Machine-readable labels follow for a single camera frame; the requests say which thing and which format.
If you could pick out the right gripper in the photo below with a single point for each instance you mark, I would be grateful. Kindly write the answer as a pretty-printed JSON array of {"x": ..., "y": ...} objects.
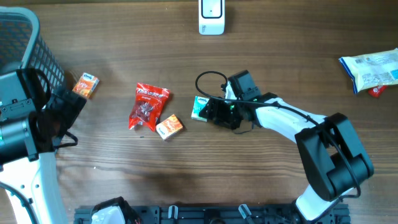
[{"x": 216, "y": 109}]

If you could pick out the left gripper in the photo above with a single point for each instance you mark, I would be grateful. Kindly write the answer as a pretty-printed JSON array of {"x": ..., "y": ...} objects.
[{"x": 71, "y": 111}]

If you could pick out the teal tissue pack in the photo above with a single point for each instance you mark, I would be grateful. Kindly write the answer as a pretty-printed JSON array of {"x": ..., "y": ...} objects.
[{"x": 199, "y": 104}]

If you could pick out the orange tissue pack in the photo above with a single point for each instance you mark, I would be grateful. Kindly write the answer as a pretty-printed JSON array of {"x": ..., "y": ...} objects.
[
  {"x": 169, "y": 127},
  {"x": 86, "y": 85}
]

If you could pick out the red snack bag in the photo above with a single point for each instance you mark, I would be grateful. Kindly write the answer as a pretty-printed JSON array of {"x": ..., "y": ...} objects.
[{"x": 148, "y": 105}]

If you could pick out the red candy bar wrapper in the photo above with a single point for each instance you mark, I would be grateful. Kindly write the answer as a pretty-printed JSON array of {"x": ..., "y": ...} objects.
[{"x": 376, "y": 91}]

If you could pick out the cream snack pouch blue seal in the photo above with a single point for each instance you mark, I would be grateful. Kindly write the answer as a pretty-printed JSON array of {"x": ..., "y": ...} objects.
[{"x": 370, "y": 70}]

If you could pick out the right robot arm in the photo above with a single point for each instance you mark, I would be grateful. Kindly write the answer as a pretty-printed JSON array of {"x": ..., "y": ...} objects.
[{"x": 333, "y": 157}]

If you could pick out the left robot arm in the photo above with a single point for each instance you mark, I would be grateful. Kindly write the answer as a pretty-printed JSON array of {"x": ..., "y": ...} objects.
[{"x": 35, "y": 123}]

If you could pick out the white barcode scanner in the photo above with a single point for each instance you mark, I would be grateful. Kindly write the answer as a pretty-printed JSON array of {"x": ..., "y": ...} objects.
[{"x": 211, "y": 17}]

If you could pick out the grey plastic shopping basket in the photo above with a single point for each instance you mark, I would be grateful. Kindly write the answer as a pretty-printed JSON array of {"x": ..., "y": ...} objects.
[{"x": 23, "y": 47}]

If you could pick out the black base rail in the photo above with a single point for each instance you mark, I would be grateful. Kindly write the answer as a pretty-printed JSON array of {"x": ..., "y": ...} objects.
[{"x": 202, "y": 214}]

